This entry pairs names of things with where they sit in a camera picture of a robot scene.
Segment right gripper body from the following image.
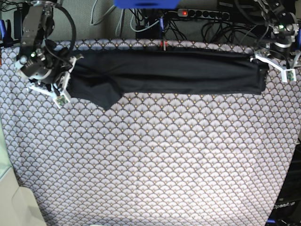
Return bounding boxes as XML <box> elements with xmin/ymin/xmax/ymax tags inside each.
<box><xmin>44</xmin><ymin>55</ymin><xmax>72</xmax><ymax>89</ymax></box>

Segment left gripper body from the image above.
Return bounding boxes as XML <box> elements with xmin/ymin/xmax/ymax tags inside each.
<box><xmin>266</xmin><ymin>43</ymin><xmax>294</xmax><ymax>66</ymax></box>

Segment dark navy T-shirt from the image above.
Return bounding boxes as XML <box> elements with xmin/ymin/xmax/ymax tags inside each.
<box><xmin>67</xmin><ymin>50</ymin><xmax>269</xmax><ymax>110</ymax></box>

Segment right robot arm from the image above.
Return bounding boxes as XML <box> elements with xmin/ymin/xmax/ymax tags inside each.
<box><xmin>15</xmin><ymin>0</ymin><xmax>76</xmax><ymax>91</ymax></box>

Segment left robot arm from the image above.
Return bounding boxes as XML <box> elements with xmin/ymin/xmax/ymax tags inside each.
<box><xmin>234</xmin><ymin>0</ymin><xmax>300</xmax><ymax>69</ymax></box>

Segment white power strip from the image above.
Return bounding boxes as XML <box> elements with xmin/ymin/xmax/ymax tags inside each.
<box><xmin>177</xmin><ymin>8</ymin><xmax>230</xmax><ymax>21</ymax></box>

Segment red table clamp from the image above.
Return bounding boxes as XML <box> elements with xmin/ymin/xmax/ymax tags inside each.
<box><xmin>160</xmin><ymin>40</ymin><xmax>168</xmax><ymax>51</ymax></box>

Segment fan patterned tablecloth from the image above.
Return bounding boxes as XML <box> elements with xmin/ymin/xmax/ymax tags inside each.
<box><xmin>0</xmin><ymin>48</ymin><xmax>301</xmax><ymax>226</ymax></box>

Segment beige cabinet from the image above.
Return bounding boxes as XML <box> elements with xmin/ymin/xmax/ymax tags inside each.
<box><xmin>0</xmin><ymin>129</ymin><xmax>46</xmax><ymax>226</ymax></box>

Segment black OpenArm case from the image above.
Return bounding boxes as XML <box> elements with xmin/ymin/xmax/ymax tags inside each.
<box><xmin>266</xmin><ymin>144</ymin><xmax>301</xmax><ymax>226</ymax></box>

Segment grey cables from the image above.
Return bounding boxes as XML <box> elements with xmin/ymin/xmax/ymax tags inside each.
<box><xmin>90</xmin><ymin>0</ymin><xmax>160</xmax><ymax>37</ymax></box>

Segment black cable bundle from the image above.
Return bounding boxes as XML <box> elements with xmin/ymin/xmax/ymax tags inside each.
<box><xmin>131</xmin><ymin>7</ymin><xmax>250</xmax><ymax>44</ymax></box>

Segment blue plastic mount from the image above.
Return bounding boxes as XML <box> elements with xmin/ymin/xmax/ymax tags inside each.
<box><xmin>114</xmin><ymin>0</ymin><xmax>180</xmax><ymax>9</ymax></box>

